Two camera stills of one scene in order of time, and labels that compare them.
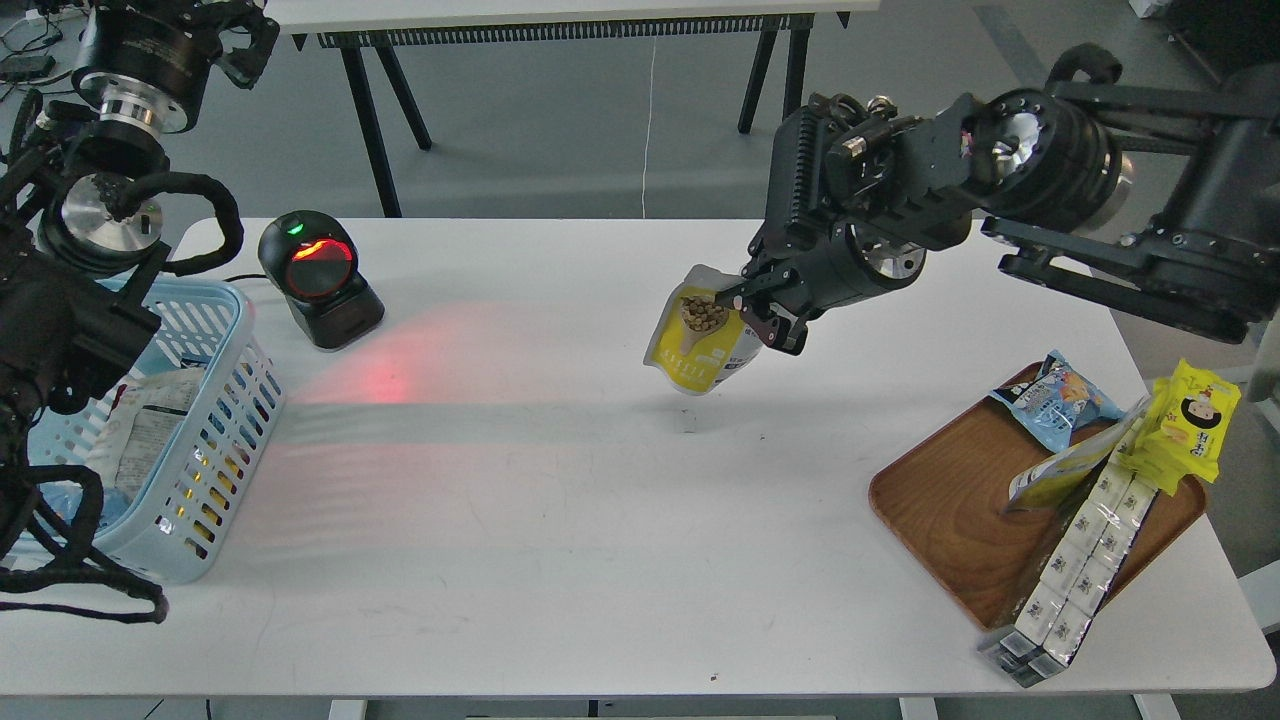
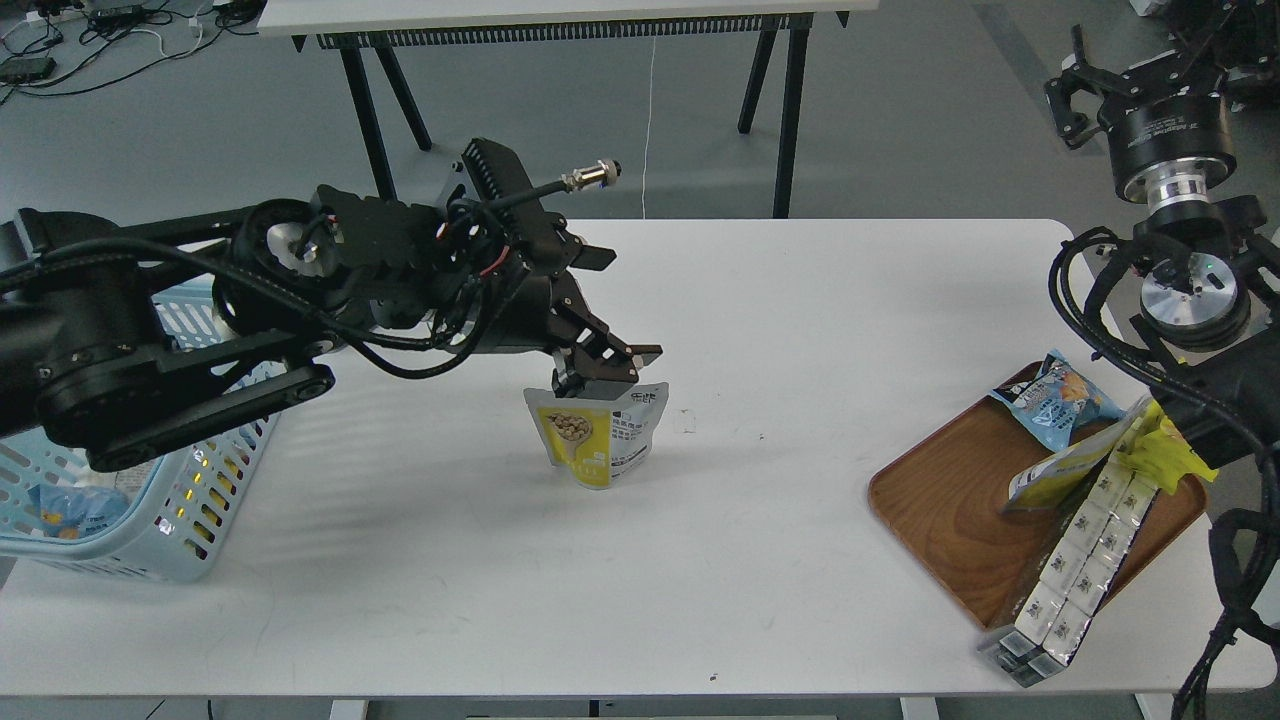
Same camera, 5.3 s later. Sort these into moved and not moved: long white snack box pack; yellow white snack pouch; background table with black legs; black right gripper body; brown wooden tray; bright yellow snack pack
Moved: yellow white snack pouch; black right gripper body
Not moved: long white snack box pack; brown wooden tray; bright yellow snack pack; background table with black legs
